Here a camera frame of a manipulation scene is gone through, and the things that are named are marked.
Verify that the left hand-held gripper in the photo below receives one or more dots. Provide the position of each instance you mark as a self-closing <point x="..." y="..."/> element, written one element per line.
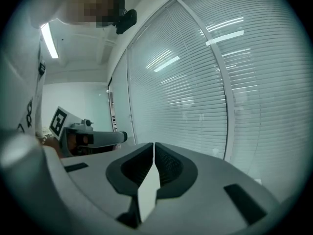
<point x="57" y="121"/>

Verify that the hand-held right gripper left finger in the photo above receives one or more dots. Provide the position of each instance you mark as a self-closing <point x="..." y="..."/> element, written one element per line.
<point x="97" y="180"/>

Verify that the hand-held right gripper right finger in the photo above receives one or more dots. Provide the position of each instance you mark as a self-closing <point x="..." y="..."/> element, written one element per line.
<point x="207" y="204"/>

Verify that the person's left forearm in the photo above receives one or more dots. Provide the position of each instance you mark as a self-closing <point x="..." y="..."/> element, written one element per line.
<point x="52" y="148"/>

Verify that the person's left hand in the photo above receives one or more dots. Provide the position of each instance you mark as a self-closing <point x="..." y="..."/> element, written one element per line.
<point x="72" y="142"/>

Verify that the white venetian blind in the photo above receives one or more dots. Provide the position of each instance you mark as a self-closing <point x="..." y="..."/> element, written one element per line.
<point x="121" y="101"/>
<point x="264" y="82"/>
<point x="176" y="94"/>

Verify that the white table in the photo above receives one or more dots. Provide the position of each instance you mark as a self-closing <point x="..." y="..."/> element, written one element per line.
<point x="148" y="195"/>

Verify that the person's white printed t-shirt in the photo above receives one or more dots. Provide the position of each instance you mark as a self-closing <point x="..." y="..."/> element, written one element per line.
<point x="19" y="82"/>

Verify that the ceiling strip light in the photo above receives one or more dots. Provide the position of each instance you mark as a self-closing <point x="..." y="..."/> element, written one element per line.
<point x="50" y="41"/>

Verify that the person's head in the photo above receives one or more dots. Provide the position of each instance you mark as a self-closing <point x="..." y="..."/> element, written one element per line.
<point x="90" y="4"/>

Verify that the clear glass panel white frame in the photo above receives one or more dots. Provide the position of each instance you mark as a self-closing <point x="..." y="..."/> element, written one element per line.
<point x="113" y="111"/>

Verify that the black head-worn camera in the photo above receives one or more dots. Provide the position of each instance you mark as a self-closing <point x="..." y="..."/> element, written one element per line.
<point x="126" y="21"/>

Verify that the white partition post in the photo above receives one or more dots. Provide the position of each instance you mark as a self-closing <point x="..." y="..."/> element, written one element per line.
<point x="215" y="65"/>

